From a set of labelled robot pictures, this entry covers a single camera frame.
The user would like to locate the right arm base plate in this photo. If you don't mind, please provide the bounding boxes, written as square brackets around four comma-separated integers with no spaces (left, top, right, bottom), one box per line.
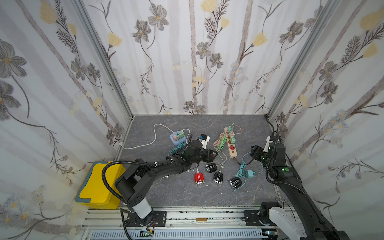
[242,211,277,227]

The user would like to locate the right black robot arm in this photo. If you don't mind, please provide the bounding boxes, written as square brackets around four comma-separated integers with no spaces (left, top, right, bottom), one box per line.
[250,142,349,240]

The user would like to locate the teal charger end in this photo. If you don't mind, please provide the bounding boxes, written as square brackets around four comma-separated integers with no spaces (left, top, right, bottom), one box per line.
[244,170,256,178]

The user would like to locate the pink cable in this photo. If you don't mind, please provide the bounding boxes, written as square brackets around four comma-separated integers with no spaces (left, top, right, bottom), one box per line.
[212,125,243,148]

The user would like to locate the red shaver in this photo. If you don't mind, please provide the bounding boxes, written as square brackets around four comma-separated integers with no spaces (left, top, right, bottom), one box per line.
[195,173,205,186]

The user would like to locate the blue round power cube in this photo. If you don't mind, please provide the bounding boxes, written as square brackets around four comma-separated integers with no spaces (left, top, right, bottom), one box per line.
[170,131,186,146]

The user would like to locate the beige power strip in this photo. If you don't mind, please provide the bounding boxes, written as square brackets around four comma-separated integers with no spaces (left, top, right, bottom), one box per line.
[224,127,238,159]

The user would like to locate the black shaver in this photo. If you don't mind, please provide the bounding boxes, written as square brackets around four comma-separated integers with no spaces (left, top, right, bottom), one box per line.
[213,172,224,185]
[205,163,218,173]
[229,177,243,191]

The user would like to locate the white power cube cable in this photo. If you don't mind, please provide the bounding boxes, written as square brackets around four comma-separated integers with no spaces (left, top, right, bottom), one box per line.
[119,123,176,150]

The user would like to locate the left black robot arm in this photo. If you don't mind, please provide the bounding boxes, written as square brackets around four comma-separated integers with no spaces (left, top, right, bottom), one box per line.
[101,140,218,227]

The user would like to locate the teal cable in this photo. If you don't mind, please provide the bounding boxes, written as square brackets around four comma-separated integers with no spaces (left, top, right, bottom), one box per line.
[235,151,265,193]

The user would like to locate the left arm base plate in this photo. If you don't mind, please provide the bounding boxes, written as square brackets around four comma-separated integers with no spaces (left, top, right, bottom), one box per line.
[125,211,167,228]

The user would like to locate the yellow lidded box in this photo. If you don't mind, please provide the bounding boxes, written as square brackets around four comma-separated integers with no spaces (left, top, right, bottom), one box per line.
[75,161,121,210]

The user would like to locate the light green cable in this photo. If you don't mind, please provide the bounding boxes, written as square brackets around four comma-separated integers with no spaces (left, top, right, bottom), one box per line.
[215,124,236,152]

